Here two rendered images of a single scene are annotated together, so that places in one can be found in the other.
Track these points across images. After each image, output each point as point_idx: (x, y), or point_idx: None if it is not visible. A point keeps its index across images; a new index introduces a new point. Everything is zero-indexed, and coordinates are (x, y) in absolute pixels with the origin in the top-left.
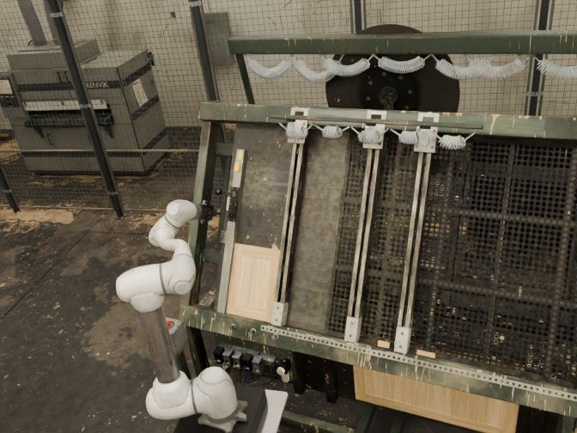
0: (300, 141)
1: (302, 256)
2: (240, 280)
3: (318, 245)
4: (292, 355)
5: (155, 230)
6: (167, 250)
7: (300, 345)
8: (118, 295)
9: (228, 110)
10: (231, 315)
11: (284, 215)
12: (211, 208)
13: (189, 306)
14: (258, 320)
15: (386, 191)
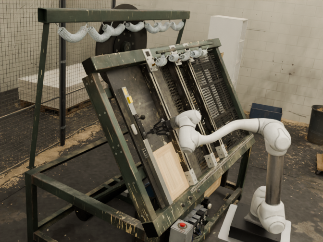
0: (155, 69)
1: None
2: (165, 175)
3: (178, 129)
4: (204, 195)
5: (197, 136)
6: (218, 139)
7: (205, 186)
8: (289, 145)
9: (112, 58)
10: (177, 199)
11: (167, 117)
12: (155, 127)
13: (157, 217)
14: (183, 191)
15: None
